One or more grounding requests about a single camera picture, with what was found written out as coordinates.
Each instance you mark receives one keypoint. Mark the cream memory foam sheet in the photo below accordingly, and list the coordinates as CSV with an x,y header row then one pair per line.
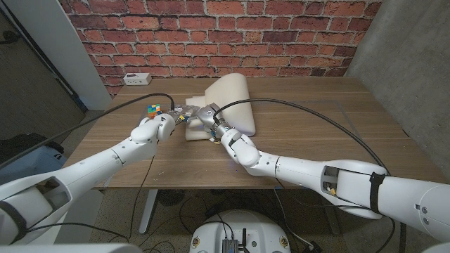
x,y
232,102

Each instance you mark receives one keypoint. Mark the black antenna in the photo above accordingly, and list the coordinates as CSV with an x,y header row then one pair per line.
x,y
244,239

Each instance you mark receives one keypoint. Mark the white robot torso edge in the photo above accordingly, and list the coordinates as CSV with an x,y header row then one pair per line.
x,y
70,248

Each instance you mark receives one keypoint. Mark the grey electronics box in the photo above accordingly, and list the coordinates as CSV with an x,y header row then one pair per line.
x,y
230,246

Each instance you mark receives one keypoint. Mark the black round floor fan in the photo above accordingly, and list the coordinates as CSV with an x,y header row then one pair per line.
x,y
172,197

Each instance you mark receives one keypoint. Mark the red brick printed backdrop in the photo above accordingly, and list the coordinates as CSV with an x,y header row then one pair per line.
x,y
211,35

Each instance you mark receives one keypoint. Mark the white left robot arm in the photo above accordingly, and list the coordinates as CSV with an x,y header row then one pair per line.
x,y
88,172

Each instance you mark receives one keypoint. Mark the white power strip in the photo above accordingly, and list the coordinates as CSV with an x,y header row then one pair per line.
x,y
137,79

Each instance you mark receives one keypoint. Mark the black cloth bag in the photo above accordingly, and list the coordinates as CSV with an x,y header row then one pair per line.
x,y
21,144

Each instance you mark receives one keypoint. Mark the multicolour puzzle cube toy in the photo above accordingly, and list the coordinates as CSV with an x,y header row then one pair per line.
x,y
153,110

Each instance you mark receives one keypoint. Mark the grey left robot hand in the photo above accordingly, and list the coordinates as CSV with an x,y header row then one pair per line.
x,y
181,114

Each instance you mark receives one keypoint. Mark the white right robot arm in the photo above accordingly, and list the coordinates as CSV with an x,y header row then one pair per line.
x,y
334,182

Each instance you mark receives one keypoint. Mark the white door frame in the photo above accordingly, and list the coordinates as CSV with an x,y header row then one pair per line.
x,y
63,45

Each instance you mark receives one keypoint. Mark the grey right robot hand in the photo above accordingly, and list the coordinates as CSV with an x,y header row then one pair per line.
x,y
209,114

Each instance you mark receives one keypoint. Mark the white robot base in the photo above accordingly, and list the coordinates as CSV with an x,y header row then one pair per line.
x,y
260,228

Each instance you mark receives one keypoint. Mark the white table leg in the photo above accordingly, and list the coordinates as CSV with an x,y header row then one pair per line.
x,y
149,211

